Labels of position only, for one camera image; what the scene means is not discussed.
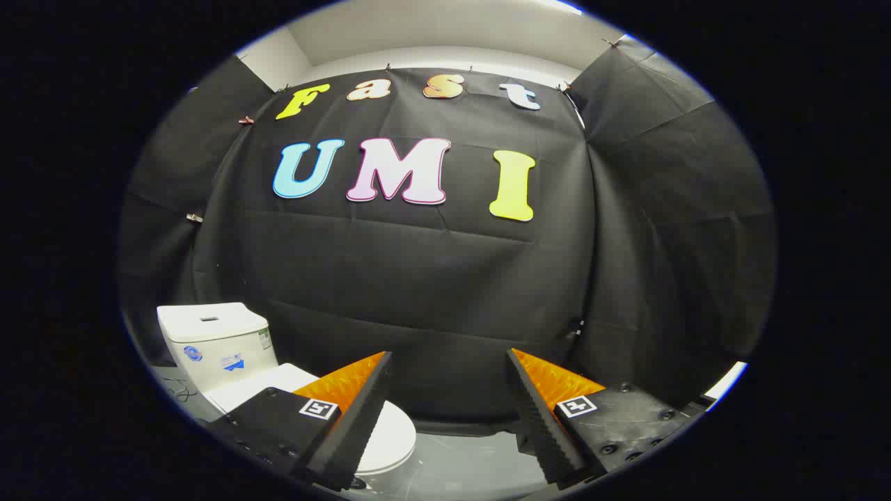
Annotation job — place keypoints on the white toilet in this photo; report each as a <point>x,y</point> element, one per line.
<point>216,341</point>

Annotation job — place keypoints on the white toilet lid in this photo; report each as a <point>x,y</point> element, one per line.
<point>397,435</point>

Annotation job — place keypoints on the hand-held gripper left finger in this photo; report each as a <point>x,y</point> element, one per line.
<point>358,424</point>

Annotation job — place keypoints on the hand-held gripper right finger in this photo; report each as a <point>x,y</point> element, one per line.
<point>539,424</point>

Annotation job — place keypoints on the black backdrop cloth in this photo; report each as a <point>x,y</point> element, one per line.
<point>431,278</point>

